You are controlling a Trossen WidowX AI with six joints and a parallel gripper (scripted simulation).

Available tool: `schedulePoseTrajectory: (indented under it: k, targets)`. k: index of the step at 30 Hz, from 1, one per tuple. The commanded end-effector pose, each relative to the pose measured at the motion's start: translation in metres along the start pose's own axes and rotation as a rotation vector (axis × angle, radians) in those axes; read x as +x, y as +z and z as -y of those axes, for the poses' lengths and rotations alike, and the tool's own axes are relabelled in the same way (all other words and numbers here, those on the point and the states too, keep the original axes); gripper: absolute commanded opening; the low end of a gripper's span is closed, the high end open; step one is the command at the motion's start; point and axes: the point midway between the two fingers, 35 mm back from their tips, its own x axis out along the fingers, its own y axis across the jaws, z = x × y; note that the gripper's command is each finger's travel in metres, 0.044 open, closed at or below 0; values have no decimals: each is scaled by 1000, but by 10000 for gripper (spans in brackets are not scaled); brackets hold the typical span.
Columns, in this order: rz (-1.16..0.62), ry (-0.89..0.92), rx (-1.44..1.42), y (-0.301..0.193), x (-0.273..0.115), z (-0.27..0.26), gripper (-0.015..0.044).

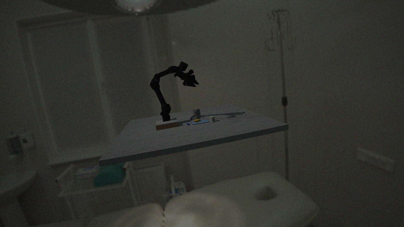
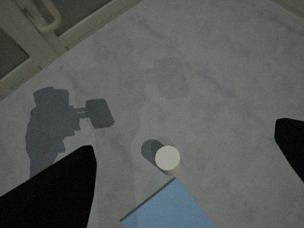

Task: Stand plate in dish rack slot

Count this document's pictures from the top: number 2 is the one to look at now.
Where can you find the light blue flat square mat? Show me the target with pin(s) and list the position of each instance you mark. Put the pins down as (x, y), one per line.
(172, 207)

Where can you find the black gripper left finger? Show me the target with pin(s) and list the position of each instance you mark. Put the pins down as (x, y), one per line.
(60, 196)

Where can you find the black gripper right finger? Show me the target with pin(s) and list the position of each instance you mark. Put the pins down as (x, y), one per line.
(289, 135)

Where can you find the beige cylinder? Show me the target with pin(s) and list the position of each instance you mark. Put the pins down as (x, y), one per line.
(169, 160)

